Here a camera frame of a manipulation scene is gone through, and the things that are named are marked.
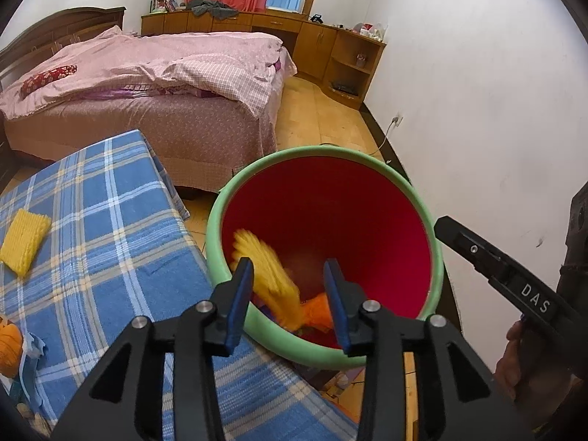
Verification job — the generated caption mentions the yellow foam net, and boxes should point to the yellow foam net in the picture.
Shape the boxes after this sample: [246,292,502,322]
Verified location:
[232,229,304,331]
[0,208,52,279]

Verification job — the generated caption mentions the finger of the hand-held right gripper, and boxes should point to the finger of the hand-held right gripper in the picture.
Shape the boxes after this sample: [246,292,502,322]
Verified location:
[434,215,520,286]

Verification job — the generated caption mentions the pink quilt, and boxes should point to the pink quilt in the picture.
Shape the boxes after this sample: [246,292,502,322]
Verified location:
[0,26,297,118]

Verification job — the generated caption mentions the person's right hand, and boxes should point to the person's right hand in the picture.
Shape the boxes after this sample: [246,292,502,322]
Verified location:
[494,319,575,402]

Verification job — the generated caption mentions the grey crumpled clothes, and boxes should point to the grey crumpled clothes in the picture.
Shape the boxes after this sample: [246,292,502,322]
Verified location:
[186,0,240,20]

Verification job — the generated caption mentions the orange plastic bag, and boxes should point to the orange plastic bag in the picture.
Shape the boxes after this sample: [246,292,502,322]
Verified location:
[298,293,338,331]

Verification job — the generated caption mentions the red floral pillow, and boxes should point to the red floral pillow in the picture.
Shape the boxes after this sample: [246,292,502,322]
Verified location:
[19,64,78,98]

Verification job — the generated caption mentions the orange-haired doll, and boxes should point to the orange-haired doll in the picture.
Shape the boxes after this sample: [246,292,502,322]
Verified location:
[0,317,47,423]

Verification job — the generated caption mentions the green-rimmed red bin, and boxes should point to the green-rimmed red bin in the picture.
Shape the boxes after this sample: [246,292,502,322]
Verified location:
[206,146,445,370]

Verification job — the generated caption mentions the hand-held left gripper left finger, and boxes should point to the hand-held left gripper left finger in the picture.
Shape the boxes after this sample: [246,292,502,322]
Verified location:
[50,258,254,441]

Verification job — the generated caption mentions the dark wooden bed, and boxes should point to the dark wooden bed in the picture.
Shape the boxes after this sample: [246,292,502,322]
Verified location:
[0,7,298,194]

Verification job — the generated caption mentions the white and pink jars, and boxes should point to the white and pink jars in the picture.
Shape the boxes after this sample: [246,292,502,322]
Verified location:
[353,22,387,40]

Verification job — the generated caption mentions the long wooden cabinet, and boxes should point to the long wooden cabinet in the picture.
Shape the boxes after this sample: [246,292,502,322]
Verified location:
[141,9,387,111]

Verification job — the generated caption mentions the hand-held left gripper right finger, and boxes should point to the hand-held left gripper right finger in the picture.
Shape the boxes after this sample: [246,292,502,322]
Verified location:
[324,259,536,441]

